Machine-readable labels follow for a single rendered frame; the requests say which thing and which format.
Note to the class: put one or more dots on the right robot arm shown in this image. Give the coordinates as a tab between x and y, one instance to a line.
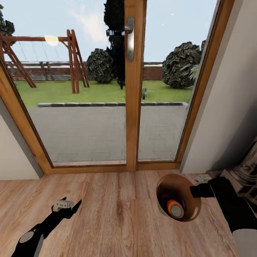
239	214

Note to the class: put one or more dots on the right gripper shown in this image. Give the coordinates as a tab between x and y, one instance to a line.
198	191

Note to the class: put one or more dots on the door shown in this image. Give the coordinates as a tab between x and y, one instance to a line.
108	85

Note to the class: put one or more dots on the wood fireplace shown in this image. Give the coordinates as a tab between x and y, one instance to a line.
243	177

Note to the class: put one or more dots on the trash can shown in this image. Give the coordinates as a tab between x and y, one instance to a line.
177	186

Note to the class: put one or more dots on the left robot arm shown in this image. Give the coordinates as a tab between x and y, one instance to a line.
30	244

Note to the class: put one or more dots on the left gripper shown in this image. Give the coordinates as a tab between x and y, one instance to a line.
67	213

